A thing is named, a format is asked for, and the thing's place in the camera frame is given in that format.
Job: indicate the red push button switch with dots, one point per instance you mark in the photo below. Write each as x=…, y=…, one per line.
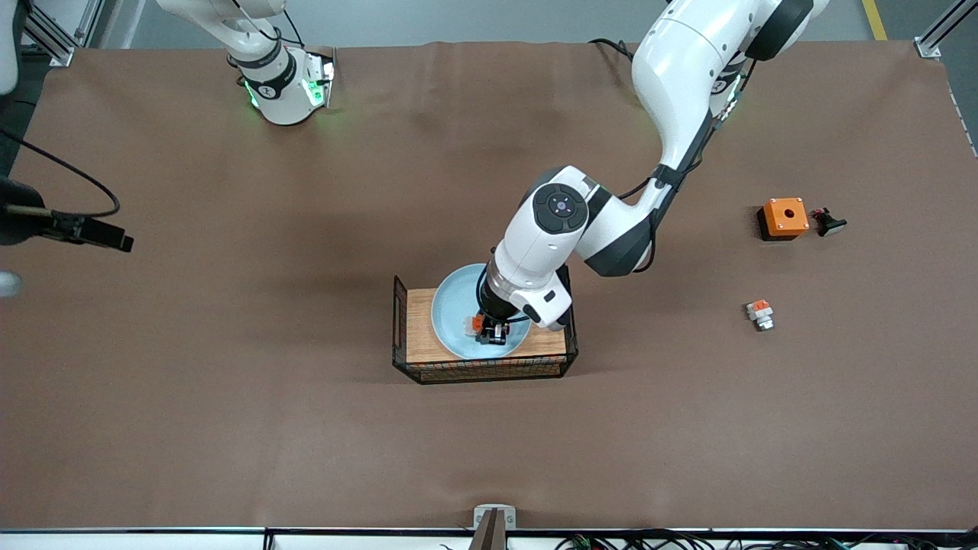
x=477, y=323

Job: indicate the orange button enclosure box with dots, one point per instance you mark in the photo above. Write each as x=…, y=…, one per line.
x=785, y=218

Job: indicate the aluminium frame profile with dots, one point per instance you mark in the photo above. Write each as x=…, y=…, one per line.
x=50, y=38
x=943, y=30

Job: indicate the white table edge rail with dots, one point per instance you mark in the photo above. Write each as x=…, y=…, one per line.
x=153, y=542

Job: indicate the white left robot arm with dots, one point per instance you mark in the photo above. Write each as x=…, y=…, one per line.
x=688, y=61

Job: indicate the brown table cover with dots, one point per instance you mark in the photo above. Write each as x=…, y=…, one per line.
x=306, y=443

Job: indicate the small orange grey switch block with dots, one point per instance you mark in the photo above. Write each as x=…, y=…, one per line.
x=760, y=312

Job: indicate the light blue round plate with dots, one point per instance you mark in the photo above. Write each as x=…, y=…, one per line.
x=451, y=305

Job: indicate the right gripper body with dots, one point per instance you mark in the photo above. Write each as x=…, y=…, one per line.
x=17, y=221

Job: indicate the black square push button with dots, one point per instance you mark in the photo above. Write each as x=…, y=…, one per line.
x=831, y=225

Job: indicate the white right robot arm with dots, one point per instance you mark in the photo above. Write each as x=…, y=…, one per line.
x=267, y=76

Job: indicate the grey metal bracket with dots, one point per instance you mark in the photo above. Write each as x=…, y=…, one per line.
x=480, y=518

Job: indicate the brown camera post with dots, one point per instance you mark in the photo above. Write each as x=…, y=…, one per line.
x=490, y=535

